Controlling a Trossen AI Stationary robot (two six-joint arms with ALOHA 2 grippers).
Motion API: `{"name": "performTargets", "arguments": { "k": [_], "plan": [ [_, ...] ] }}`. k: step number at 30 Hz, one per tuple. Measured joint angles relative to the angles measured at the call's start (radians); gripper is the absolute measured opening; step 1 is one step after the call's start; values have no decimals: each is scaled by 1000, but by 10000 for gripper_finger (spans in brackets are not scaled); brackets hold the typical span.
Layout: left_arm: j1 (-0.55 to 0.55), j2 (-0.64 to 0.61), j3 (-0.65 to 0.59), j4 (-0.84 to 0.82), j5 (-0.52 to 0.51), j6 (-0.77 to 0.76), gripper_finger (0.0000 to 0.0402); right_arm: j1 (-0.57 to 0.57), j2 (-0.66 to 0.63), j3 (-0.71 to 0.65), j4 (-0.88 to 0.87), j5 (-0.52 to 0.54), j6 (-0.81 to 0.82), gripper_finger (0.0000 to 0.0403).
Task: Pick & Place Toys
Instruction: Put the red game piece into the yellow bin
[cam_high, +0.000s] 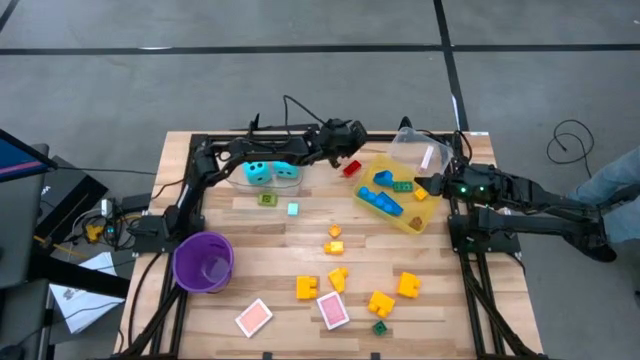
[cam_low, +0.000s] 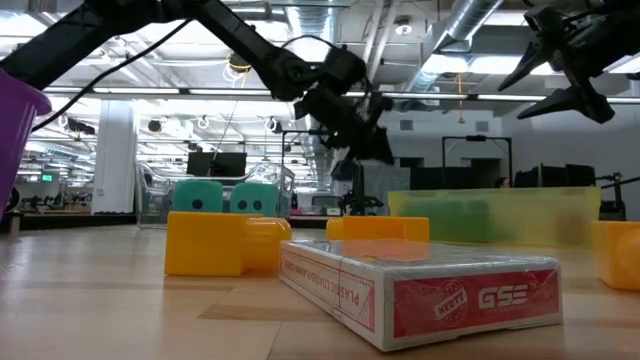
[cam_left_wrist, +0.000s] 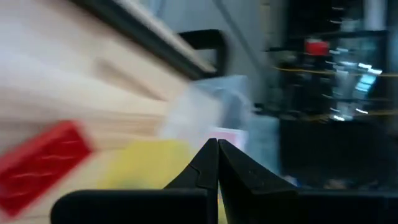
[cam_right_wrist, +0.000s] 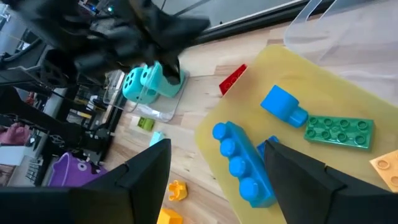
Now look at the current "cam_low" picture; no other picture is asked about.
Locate grey curtain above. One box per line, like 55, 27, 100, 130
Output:
363, 164, 412, 217

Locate silver ribbed ceiling duct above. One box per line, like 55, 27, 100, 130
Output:
287, 0, 341, 194

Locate silver smooth ceiling duct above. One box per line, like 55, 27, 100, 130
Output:
399, 0, 504, 94

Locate teal foam die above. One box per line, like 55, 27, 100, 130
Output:
172, 179, 225, 214
229, 182, 280, 217

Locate white column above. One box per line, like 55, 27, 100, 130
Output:
92, 99, 138, 216

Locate purple plastic bucket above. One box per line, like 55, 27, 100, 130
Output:
0, 67, 53, 221

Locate yellow notched toy brick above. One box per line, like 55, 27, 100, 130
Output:
592, 219, 640, 292

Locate large yellow toy brick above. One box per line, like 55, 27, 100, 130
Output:
164, 211, 293, 278

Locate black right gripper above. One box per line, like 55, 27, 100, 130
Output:
498, 4, 616, 125

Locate red pink playing card box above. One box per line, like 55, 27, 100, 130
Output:
279, 238, 564, 352

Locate yellow translucent plastic bin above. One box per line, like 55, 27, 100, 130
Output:
388, 187, 601, 247

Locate black boom stand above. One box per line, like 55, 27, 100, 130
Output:
598, 171, 640, 222

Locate black background frame stand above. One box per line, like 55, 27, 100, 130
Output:
441, 135, 513, 189
281, 128, 357, 201

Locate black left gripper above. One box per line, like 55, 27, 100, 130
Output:
294, 87, 396, 164

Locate clear rectangular plastic bin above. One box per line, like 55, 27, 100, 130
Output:
134, 162, 296, 229

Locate black partition screens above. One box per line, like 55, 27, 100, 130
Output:
514, 163, 596, 189

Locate yellow sloped toy brick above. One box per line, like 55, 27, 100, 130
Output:
325, 215, 430, 244

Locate green studded toy brick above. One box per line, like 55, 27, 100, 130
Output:
399, 199, 494, 242

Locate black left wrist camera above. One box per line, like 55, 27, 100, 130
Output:
323, 44, 369, 94

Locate black background monitors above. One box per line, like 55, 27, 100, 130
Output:
186, 151, 248, 178

